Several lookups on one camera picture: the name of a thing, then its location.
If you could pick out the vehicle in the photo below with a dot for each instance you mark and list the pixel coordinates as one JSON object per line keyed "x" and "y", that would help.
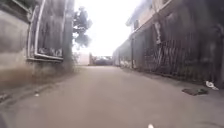
{"x": 102, "y": 61}

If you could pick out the brown dirt road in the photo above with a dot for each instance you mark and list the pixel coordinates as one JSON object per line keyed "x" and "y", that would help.
{"x": 106, "y": 96}

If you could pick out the building with metal fence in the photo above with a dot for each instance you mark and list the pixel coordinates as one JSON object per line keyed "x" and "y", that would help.
{"x": 173, "y": 43}

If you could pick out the dark tree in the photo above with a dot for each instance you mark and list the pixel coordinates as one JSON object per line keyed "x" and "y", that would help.
{"x": 81, "y": 30}

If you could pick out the grey building with barred window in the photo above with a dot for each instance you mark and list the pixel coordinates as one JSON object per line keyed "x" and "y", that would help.
{"x": 36, "y": 36}

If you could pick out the white litter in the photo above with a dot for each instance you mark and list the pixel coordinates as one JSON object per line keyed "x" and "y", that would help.
{"x": 210, "y": 85}

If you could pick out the dark muddy roadside strip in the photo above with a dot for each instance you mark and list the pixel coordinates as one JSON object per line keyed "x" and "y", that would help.
{"x": 20, "y": 91}

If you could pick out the dark flat debris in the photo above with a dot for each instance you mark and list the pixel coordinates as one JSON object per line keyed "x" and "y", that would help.
{"x": 194, "y": 91}

